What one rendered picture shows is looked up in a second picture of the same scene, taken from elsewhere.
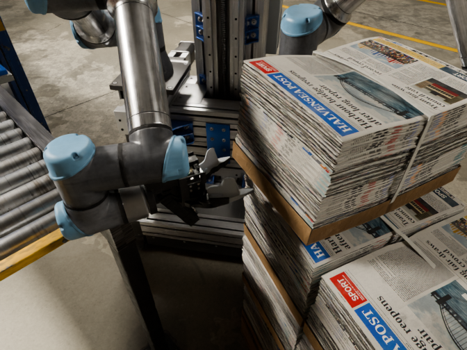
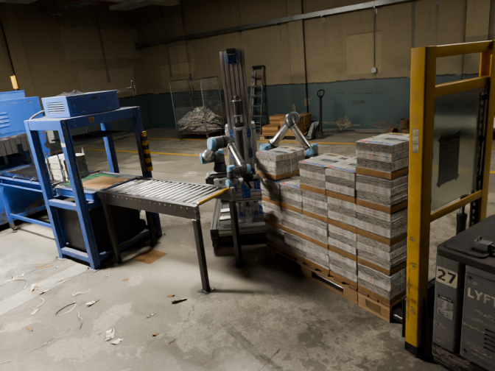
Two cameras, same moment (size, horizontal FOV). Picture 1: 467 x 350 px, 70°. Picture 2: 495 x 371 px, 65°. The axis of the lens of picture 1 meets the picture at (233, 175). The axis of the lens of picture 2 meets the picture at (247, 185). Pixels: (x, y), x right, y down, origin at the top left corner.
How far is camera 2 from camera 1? 3.06 m
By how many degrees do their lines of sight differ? 26
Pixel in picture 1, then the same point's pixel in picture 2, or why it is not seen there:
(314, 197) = (274, 168)
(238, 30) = (247, 153)
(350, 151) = (277, 157)
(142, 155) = (243, 166)
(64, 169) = (232, 168)
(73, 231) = (230, 183)
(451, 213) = not seen: hidden behind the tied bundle
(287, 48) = not seen: hidden behind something
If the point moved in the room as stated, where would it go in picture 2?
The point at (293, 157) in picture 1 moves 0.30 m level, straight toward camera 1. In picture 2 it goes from (269, 164) to (269, 173)
